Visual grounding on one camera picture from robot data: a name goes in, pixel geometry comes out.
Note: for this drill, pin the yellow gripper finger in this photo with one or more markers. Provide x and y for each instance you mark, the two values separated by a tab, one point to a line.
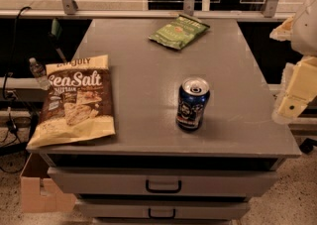
298	88
282	32

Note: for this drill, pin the blue pepsi can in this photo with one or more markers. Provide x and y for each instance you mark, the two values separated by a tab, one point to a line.
193	96

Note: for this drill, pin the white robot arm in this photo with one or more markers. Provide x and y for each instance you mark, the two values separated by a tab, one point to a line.
304	29

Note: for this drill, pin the green chips bag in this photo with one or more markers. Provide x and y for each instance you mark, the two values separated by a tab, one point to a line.
179	33

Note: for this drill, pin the yellow sea salt chips bag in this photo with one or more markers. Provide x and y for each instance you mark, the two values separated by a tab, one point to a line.
79	104

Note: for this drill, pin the grey upper drawer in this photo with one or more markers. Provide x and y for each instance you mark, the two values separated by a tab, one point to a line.
181	182

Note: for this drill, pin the grey drawer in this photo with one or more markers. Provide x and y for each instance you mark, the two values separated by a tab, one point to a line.
106	208
181	182

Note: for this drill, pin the grey lower drawer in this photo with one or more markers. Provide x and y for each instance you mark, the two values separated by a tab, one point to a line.
106	208

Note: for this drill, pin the clear plastic water bottle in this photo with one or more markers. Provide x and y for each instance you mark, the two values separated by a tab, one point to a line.
39	73

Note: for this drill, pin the brown cardboard box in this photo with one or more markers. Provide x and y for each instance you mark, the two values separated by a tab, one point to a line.
39	194

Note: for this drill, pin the green handled tool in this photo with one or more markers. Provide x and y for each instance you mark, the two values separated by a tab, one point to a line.
54	36

